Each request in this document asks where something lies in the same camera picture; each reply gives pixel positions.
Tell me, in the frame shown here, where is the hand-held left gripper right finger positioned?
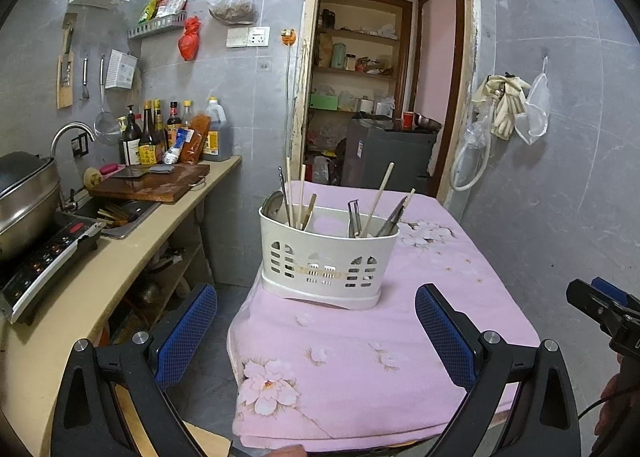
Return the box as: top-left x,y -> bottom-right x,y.
415,283 -> 583,457

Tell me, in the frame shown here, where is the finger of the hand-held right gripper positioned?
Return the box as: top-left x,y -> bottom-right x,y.
590,276 -> 640,310
566,278 -> 631,338

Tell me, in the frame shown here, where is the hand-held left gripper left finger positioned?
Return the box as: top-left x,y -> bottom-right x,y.
51,282 -> 218,457

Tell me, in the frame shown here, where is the white plastic utensil caddy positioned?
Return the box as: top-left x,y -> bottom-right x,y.
258,191 -> 400,312

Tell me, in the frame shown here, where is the person's right hand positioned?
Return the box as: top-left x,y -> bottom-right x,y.
595,354 -> 635,438

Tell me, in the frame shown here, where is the pink floral cloth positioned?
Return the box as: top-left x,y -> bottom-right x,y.
227,180 -> 541,453

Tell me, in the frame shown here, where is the beige kitchen counter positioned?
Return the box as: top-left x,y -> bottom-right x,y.
0,156 -> 242,457

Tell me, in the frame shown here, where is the bundle of chopsticks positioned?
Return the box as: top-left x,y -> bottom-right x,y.
97,202 -> 136,228

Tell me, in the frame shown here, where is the wooden cutting board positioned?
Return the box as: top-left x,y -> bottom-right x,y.
89,163 -> 211,204

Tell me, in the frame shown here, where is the black induction cooker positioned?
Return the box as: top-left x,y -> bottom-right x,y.
0,214 -> 103,325

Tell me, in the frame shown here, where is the cleaver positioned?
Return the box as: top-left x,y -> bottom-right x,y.
109,164 -> 176,179

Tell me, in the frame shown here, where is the grey cabinet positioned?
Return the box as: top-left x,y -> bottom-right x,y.
342,116 -> 441,195

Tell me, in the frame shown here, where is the blue white packet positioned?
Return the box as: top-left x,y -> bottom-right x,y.
162,127 -> 193,165

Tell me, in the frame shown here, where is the dark bottle yellow label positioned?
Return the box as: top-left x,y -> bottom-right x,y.
138,101 -> 158,165

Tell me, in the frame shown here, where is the orange chili powder bag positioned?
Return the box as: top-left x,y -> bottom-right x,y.
180,112 -> 211,164

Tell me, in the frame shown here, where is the dark pump dispenser bottle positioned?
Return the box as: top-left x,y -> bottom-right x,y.
119,104 -> 143,166

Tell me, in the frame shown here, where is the large dark oil jug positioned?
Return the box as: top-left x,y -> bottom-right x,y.
201,97 -> 233,161

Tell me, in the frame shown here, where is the steel pot with lid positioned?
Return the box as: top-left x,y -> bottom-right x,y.
0,151 -> 62,263

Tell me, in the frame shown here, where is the clear plastic bag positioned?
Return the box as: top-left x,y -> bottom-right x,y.
464,107 -> 493,148

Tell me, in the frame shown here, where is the dark sauce bottle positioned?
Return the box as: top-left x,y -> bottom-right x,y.
165,101 -> 182,148
150,98 -> 168,160

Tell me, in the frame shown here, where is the hanging mesh strainer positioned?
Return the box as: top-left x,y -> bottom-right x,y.
93,56 -> 122,145

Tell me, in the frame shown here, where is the chrome faucet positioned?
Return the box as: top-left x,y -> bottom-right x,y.
50,122 -> 97,203

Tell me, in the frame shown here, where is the wooden knife holder board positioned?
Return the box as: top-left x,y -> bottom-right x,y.
56,12 -> 78,109

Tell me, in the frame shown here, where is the red plastic bag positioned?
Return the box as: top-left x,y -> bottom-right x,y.
178,16 -> 202,61

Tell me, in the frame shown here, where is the wooden shelf unit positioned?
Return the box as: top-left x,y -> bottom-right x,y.
312,0 -> 413,118

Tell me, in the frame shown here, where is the red snack packet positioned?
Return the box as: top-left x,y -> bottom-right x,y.
155,0 -> 188,20

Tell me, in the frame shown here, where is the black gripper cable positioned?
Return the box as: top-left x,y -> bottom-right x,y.
577,388 -> 621,420

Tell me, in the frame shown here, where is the white hose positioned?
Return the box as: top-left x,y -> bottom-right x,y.
450,130 -> 493,190

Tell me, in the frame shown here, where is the white wall box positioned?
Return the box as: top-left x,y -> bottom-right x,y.
104,49 -> 139,90

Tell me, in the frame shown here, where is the worn wooden door frame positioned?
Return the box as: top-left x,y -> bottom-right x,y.
290,0 -> 481,210

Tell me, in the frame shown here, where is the white wall switch socket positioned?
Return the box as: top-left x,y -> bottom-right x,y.
226,26 -> 271,48

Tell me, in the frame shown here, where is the grey wall rack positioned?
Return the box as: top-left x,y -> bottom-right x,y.
127,12 -> 187,39

